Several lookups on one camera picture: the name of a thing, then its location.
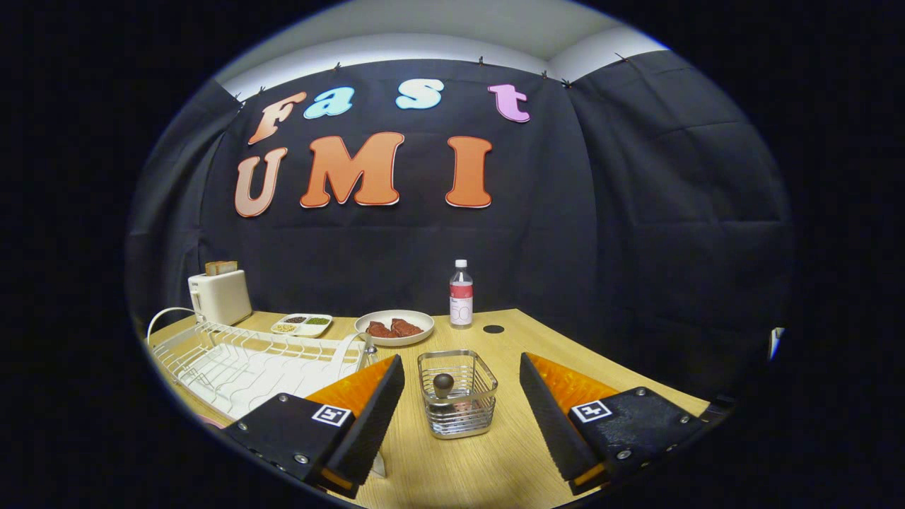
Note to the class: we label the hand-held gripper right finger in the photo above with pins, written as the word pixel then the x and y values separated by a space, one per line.
pixel 555 424

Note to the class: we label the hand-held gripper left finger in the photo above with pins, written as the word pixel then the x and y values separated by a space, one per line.
pixel 371 424

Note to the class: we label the white round plate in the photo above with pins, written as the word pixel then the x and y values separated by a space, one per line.
pixel 396 314

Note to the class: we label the white divided dish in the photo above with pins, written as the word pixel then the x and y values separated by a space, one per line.
pixel 302 331

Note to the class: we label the red meat piece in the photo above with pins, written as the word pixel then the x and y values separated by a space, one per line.
pixel 406 327
pixel 378 329

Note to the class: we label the pile of yellow beans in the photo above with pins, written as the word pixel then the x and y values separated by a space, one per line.
pixel 285 328

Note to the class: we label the clear bottle with red label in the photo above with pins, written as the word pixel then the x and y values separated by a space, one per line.
pixel 461 297

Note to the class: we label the white toaster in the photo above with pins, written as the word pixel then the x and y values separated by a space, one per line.
pixel 223 297

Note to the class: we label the black backdrop cloth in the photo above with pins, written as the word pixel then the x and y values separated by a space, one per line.
pixel 565 212

